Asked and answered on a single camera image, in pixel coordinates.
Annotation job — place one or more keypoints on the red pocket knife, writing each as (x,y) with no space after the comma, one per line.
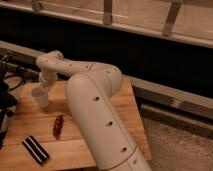
(58,126)

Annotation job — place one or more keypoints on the wooden table board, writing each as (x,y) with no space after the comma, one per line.
(67,152)

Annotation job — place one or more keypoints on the black equipment at left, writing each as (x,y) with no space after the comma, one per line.
(7,101)

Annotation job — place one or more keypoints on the metal rail frame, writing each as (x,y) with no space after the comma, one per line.
(187,21)

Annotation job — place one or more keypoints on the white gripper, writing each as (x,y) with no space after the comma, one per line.
(47,79)

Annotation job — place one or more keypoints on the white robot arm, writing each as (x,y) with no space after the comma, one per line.
(88,92)

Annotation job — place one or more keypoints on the black white striped block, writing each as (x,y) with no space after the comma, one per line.
(39,154)

